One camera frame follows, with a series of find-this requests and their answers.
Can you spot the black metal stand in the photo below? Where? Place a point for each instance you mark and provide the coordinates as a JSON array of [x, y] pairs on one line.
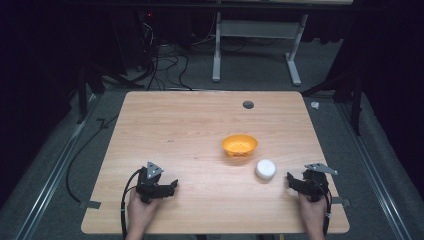
[[83, 96], [356, 100]]

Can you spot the person's right hand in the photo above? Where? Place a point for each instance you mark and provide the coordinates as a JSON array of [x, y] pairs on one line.
[[312, 213]]

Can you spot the person's left hand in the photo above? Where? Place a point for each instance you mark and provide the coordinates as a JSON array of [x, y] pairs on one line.
[[141, 211]]

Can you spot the aluminium floor rail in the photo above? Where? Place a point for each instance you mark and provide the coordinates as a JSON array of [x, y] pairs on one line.
[[53, 173], [370, 173]]

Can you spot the white round cup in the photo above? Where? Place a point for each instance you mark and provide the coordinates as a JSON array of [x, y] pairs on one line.
[[265, 168]]

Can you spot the small white floor object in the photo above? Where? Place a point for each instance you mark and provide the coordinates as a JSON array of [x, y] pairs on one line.
[[315, 105]]

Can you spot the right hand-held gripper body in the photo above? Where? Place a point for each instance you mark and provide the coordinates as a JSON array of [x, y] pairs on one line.
[[315, 185]]

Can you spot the grey tape strip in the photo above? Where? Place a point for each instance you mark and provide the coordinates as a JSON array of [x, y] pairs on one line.
[[90, 204], [341, 201]]

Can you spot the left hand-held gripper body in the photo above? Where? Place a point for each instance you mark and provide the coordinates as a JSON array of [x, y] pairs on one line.
[[150, 186]]

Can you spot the orange plastic bowl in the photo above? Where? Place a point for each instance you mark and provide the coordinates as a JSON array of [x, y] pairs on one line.
[[239, 144]]

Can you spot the white metal desk frame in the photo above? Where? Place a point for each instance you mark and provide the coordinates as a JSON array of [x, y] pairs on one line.
[[256, 29]]

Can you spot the grey round table grommet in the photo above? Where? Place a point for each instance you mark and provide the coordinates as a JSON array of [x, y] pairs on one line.
[[248, 104]]

